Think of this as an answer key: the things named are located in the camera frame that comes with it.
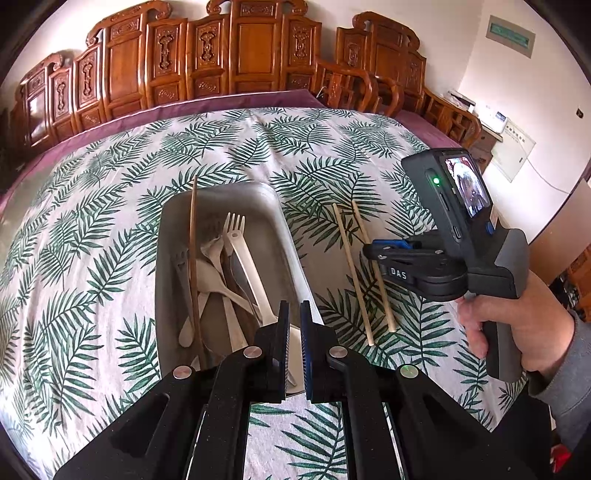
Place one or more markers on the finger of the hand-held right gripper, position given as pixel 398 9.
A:
pixel 383 251

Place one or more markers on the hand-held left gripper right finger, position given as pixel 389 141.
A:
pixel 305 341

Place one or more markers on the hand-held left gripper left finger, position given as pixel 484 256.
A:
pixel 282 332

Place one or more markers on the white plastic knife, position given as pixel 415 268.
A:
pixel 233 323

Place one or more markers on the metal spoon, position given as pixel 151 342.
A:
pixel 242 286

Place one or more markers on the white fork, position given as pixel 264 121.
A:
pixel 249 267

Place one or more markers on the white ceramic spoon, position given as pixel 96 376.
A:
pixel 187 332

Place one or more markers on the grey rectangular tray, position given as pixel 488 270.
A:
pixel 265 230

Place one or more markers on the white plastic spoon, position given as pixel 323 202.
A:
pixel 208 253

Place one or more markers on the dark brown chopstick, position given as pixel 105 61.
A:
pixel 194 254

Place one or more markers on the metal fork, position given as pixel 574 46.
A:
pixel 181 261

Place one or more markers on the person's right forearm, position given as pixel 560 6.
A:
pixel 572 392

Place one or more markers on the person's right hand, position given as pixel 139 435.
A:
pixel 540 332

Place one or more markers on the wooden side table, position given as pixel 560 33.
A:
pixel 482 150

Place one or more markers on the white panel cabinet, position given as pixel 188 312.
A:
pixel 515 147

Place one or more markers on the small purple armchair cushion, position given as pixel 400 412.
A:
pixel 425 127

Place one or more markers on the white box with blue print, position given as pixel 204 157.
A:
pixel 494 119

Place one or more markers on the white printer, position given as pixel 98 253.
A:
pixel 461 99

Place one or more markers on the person's leg in dark trousers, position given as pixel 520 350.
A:
pixel 526 443

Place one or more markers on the carved wooden armchair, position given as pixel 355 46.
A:
pixel 388 55

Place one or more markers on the green leaf-printed tablecloth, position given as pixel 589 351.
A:
pixel 92 207

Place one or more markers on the long purple sofa cushion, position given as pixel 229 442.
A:
pixel 32 168

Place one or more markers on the carved wooden sofa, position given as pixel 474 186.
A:
pixel 124 69

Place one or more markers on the grey-green wall panel box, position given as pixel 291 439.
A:
pixel 510 36

